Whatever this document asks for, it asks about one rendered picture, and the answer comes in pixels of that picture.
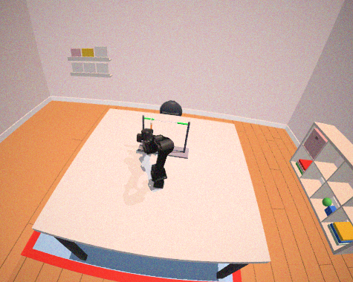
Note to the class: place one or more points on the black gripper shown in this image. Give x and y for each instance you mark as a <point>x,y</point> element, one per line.
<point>139,137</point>

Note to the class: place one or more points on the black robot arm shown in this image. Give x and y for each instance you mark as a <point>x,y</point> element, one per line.
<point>162,145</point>

